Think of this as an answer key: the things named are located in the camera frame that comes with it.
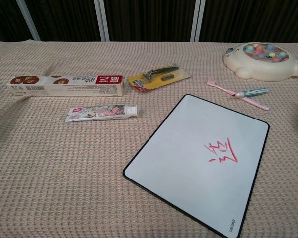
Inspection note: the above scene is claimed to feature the long white toothpaste box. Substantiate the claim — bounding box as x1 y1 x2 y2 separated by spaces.
6 74 126 97

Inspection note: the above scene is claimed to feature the pink toothbrush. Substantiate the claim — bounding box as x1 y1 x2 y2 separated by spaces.
206 79 271 111

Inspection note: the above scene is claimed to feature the green capped marker pen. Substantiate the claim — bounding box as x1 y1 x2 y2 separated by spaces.
229 87 270 98

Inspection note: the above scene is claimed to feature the white board with black frame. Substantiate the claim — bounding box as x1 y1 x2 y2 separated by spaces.
122 94 271 238

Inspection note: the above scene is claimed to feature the yellow razor blister pack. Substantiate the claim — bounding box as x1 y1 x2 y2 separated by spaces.
128 63 191 93

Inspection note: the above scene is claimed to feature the beige waffle tablecloth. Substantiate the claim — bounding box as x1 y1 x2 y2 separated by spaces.
0 41 298 238

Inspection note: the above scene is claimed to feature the aluminium partition post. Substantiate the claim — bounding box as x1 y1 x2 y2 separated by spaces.
190 0 206 42
16 0 41 41
93 0 110 42

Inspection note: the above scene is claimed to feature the floral toothpaste tube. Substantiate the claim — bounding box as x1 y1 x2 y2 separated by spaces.
65 104 138 123

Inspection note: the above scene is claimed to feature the cream fishing game toy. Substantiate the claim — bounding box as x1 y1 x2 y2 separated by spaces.
223 42 298 82

